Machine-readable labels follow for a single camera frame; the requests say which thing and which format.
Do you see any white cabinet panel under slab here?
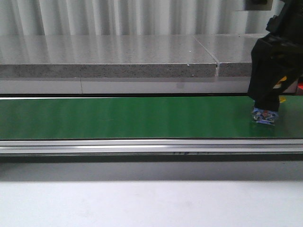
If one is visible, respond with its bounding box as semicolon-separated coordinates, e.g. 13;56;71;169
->
0;77;298;95

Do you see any grey speckled stone slab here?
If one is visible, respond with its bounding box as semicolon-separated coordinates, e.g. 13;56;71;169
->
0;35;217;78
195;34;264;78

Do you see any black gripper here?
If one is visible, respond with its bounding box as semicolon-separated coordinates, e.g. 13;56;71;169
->
248;0;303;111

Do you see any white pleated curtain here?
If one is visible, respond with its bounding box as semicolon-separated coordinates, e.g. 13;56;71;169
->
0;0;284;35

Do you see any aluminium conveyor frame rail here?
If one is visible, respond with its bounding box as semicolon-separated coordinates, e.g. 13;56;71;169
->
0;138;303;163

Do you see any grey speckled stone slab right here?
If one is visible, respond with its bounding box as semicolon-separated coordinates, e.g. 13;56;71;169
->
195;34;264;78

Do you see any green conveyor belt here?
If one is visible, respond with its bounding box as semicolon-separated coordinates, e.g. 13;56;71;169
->
0;96;303;140

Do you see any grey speckled stone slab left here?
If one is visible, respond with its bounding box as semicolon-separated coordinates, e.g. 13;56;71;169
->
0;35;217;78

